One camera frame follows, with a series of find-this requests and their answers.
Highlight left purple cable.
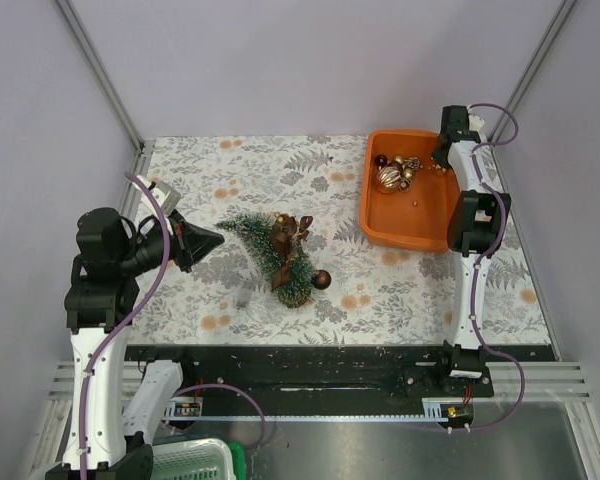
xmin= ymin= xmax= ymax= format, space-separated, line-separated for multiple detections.
xmin=77 ymin=171 xmax=268 ymax=480

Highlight dark brown bauble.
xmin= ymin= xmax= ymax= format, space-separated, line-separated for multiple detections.
xmin=311 ymin=270 xmax=332 ymax=290

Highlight brown ribbon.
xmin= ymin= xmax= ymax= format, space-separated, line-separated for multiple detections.
xmin=296 ymin=215 xmax=313 ymax=242

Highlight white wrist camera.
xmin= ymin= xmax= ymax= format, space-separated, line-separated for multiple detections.
xmin=469 ymin=112 xmax=486 ymax=135
xmin=139 ymin=176 xmax=181 ymax=217

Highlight green plastic basket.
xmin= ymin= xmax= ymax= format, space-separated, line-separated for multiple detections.
xmin=228 ymin=442 xmax=247 ymax=480

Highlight small green christmas tree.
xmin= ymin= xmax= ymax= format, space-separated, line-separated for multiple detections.
xmin=215 ymin=212 xmax=316 ymax=308

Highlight white plastic basket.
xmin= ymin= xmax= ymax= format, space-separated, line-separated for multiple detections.
xmin=150 ymin=438 xmax=236 ymax=480

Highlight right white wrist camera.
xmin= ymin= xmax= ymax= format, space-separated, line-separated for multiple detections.
xmin=469 ymin=112 xmax=486 ymax=135

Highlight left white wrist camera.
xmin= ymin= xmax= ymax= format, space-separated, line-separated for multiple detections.
xmin=139 ymin=176 xmax=181 ymax=217

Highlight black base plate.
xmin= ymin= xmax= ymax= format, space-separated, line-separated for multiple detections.
xmin=125 ymin=345 xmax=555 ymax=403

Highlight small dark red bauble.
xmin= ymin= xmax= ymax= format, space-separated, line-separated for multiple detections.
xmin=374 ymin=155 xmax=388 ymax=169

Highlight brown ribbon bow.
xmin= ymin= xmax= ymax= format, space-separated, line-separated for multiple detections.
xmin=270 ymin=230 xmax=298 ymax=291

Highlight orange plastic bin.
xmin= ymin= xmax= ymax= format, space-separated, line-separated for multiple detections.
xmin=359 ymin=129 xmax=460 ymax=253

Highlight white slotted cable duct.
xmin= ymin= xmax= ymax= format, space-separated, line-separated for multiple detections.
xmin=163 ymin=395 xmax=447 ymax=422

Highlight matte brown bauble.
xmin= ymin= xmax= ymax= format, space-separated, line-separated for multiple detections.
xmin=390 ymin=156 xmax=404 ymax=167

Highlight small gold striped bauble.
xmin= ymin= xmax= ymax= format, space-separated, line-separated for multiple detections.
xmin=431 ymin=160 xmax=447 ymax=174

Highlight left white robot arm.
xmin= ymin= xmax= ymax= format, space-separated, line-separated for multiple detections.
xmin=44 ymin=207 xmax=224 ymax=479

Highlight clear led battery box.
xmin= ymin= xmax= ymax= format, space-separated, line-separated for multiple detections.
xmin=235 ymin=284 xmax=254 ymax=309

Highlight large gold striped bauble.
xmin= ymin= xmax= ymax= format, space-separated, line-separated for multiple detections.
xmin=376 ymin=165 xmax=402 ymax=193

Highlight floral patterned table mat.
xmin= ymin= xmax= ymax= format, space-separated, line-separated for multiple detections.
xmin=124 ymin=132 xmax=551 ymax=347

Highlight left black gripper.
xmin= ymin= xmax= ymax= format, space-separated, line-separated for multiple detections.
xmin=119 ymin=207 xmax=225 ymax=274

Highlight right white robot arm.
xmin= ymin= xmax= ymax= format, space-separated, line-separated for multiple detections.
xmin=432 ymin=105 xmax=511 ymax=396

